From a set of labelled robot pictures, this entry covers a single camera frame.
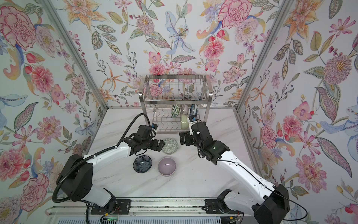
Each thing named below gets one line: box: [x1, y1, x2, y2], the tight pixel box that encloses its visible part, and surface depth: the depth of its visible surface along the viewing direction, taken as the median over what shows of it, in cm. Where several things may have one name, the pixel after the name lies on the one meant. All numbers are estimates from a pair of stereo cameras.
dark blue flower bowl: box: [132, 154, 153, 174], surface depth 88 cm
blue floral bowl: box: [189, 104, 199, 117], surface depth 106 cm
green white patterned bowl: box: [161, 138, 179, 155], surface depth 97 cm
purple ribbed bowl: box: [181, 104, 189, 116], surface depth 106 cm
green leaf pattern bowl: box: [171, 104, 182, 117], surface depth 109 cm
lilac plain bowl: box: [158, 156, 177, 177], surface depth 87 cm
